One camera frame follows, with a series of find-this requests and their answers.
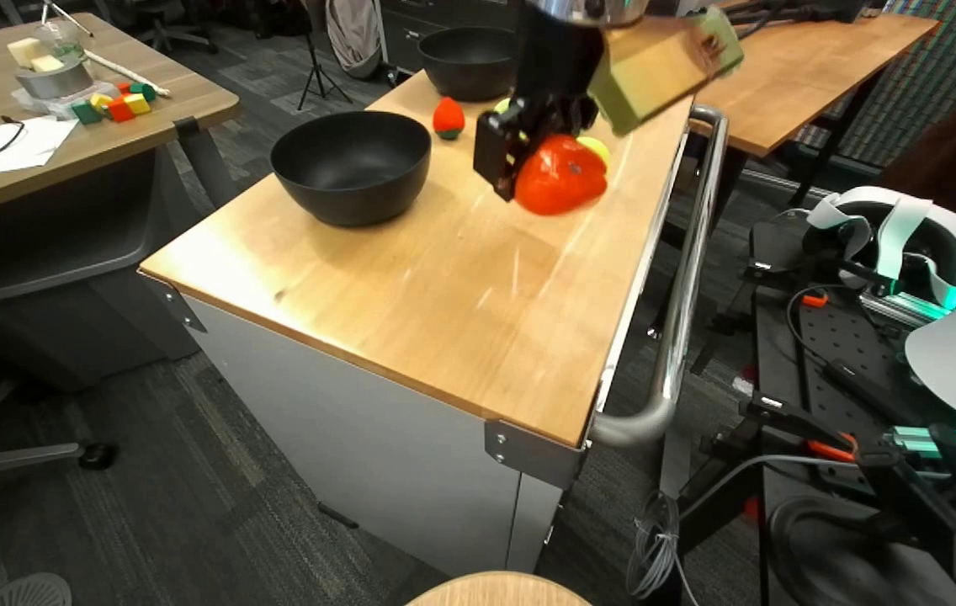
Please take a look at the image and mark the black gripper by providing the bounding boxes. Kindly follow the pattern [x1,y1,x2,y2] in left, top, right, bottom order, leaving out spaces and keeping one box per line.
[470,93,601,201]

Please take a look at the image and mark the red orange bell pepper toy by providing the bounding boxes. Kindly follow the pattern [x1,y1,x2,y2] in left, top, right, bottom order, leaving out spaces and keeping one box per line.
[516,135,606,215]

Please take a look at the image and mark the small red tomato toy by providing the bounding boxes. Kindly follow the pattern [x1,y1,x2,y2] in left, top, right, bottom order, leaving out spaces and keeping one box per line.
[431,98,464,142]

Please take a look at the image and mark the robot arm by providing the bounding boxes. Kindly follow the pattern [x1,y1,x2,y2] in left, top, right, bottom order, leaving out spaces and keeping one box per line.
[470,0,745,201]

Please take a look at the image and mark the far black bowl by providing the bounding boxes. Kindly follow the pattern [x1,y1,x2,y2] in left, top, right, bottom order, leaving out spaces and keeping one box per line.
[419,28,519,102]

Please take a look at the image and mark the black bowl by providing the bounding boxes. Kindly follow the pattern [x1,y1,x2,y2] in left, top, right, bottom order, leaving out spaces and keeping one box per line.
[419,28,519,102]
[270,113,431,229]

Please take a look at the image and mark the near black bowl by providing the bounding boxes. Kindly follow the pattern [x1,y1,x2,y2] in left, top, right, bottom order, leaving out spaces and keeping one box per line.
[270,113,431,229]

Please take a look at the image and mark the far wooden desk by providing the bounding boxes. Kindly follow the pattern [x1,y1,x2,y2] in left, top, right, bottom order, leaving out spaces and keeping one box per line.
[696,14,935,160]

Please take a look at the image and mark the wooden desk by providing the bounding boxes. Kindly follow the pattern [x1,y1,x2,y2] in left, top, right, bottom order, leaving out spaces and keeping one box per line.
[696,14,935,160]
[0,9,243,390]

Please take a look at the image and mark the white VR headset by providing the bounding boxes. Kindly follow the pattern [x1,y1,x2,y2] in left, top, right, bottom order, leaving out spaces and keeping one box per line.
[806,184,956,328]

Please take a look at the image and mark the white cart cabinet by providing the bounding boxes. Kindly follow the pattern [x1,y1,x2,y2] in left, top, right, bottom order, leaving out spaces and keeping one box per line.
[170,293,561,570]

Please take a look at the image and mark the coloured toy blocks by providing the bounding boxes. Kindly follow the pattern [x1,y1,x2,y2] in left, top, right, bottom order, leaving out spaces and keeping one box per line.
[66,82,158,125]

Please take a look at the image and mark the round wooden stool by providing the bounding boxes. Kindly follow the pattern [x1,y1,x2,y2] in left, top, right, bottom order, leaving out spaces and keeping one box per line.
[408,572,589,606]

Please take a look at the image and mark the clear plastic container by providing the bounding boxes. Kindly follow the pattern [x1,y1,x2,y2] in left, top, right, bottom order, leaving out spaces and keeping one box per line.
[7,19,94,102]

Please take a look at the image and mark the white paper sheet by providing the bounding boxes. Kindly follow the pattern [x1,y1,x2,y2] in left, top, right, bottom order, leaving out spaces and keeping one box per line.
[0,117,75,174]

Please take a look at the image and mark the left wooden desk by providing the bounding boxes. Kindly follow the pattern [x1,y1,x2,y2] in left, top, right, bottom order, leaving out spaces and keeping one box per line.
[0,9,243,390]

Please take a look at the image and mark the steel cart handle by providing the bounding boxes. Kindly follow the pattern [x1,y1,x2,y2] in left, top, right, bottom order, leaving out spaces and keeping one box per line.
[592,108,726,447]

